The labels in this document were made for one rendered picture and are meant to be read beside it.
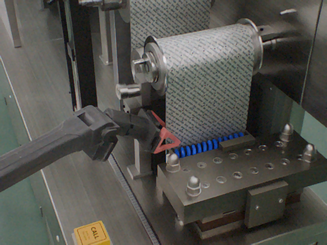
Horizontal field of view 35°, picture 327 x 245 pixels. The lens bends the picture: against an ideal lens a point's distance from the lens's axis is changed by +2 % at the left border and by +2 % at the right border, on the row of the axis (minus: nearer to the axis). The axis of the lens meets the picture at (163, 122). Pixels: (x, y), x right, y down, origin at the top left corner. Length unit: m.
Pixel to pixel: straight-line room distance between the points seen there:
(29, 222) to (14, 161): 1.63
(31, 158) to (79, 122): 0.13
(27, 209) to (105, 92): 1.08
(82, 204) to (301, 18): 0.72
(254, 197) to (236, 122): 0.24
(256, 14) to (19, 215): 1.70
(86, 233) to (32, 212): 1.45
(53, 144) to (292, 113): 0.86
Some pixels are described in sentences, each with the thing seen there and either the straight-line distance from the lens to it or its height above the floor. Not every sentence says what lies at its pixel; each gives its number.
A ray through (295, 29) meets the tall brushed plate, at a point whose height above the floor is 1.32.
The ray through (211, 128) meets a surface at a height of 1.07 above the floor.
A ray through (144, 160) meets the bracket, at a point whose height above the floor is 0.95.
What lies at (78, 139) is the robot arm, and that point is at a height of 1.20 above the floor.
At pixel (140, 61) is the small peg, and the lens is 1.23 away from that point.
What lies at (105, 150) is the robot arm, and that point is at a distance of 1.20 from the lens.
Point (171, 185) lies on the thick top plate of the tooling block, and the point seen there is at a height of 1.03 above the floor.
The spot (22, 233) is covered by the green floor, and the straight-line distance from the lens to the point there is 2.61.
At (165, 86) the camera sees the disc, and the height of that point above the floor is 1.23.
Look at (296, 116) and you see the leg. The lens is 1.69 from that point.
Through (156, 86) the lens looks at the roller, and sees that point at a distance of 1.23.
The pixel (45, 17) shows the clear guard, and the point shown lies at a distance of 2.18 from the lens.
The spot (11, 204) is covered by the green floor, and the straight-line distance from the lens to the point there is 2.77.
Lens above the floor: 1.84
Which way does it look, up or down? 35 degrees down
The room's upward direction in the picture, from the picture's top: straight up
